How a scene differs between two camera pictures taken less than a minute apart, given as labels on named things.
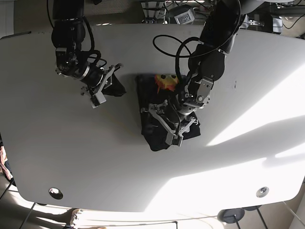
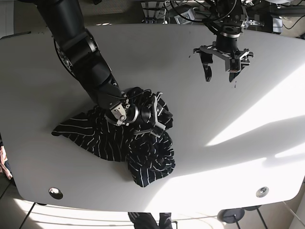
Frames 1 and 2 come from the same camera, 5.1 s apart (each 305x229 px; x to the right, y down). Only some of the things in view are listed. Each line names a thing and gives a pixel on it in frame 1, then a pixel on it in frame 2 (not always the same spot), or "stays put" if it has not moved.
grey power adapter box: (277, 25) stays put
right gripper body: (177, 123) → (235, 60)
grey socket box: (185, 17) stays put
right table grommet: (262, 192) stays put
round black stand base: (231, 215) stays put
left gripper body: (96, 78) → (161, 116)
